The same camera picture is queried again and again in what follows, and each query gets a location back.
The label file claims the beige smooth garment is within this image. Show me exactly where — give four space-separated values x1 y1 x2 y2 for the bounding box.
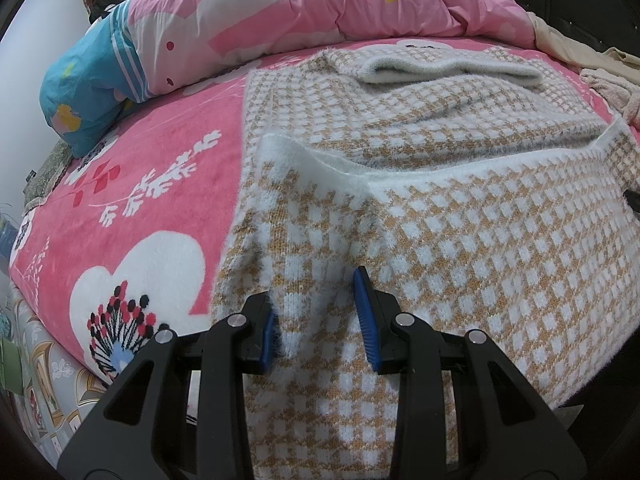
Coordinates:
530 10 640 81

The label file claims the patterned mattress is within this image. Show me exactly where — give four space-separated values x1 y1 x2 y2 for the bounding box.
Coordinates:
10 285 116 466

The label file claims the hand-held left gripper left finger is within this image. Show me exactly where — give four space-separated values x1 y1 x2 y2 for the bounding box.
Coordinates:
57 292 278 480

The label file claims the beige checked knit coat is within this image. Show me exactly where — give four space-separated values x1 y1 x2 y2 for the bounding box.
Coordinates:
210 42 640 480

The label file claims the pink floral blanket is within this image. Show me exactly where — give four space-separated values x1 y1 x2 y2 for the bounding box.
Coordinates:
10 35 640 391

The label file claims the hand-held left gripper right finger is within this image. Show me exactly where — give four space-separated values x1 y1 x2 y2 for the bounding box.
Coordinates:
352 266 586 480

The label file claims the grey-green cloth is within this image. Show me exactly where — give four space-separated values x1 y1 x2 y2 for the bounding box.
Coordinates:
24 140 76 211

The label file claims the pink and blue cartoon quilt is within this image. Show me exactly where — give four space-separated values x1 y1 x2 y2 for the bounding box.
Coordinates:
42 0 538 158

